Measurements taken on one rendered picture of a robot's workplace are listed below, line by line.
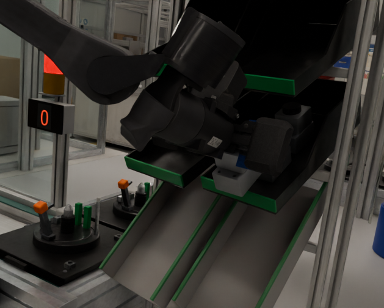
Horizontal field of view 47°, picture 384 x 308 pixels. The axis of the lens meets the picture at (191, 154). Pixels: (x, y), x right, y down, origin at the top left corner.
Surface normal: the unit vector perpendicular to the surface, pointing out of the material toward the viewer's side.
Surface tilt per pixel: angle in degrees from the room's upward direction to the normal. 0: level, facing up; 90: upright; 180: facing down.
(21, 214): 90
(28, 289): 0
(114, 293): 90
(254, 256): 45
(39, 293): 0
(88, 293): 90
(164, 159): 25
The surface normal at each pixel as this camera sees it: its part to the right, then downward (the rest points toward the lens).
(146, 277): -0.39, -0.62
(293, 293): 0.11, -0.97
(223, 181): -0.59, 0.58
